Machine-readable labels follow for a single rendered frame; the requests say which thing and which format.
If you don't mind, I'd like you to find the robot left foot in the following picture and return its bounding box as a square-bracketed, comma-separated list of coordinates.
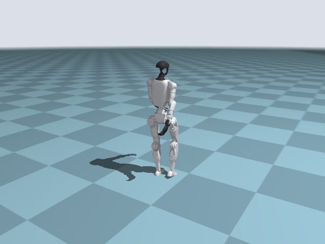
[155, 168, 165, 176]

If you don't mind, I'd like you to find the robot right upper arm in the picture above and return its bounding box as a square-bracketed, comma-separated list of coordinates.
[168, 81, 177, 107]

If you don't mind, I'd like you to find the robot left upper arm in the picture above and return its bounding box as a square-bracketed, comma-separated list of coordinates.
[147, 78, 153, 99]

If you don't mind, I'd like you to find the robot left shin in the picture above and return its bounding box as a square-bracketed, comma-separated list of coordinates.
[152, 143, 161, 171]

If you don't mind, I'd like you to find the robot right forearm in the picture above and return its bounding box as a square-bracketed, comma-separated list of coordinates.
[166, 101, 176, 124]

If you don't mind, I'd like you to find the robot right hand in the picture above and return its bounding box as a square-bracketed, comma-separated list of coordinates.
[158, 119, 170, 136]

